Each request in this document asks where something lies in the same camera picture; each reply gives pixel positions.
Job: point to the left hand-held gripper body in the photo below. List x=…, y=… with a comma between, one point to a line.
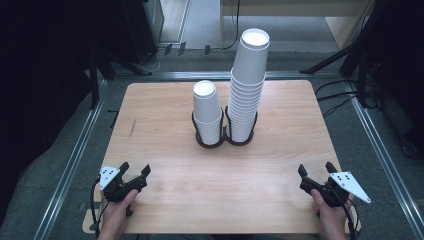
x=111, y=191

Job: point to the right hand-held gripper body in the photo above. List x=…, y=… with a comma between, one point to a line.
x=333, y=196

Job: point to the tall stack of white cups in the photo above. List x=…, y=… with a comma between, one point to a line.
x=248, y=76

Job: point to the person's right hand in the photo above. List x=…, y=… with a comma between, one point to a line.
x=333, y=223

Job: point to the person's left hand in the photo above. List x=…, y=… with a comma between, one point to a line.
x=115, y=220

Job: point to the grey tape strip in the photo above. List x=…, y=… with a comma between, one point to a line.
x=87, y=206

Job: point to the short stack of white cups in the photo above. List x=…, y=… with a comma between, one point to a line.
x=206, y=106

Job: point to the black angled stand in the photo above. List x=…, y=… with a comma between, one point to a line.
x=95, y=80

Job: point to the black tripod stand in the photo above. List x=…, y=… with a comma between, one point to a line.
x=353, y=46

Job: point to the black cabinet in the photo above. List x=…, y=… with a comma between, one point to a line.
x=140, y=30

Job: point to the light wooden furniture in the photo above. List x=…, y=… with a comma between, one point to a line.
x=340, y=20

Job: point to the aluminium floor rail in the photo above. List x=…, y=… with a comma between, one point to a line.
x=71, y=166
x=383, y=153

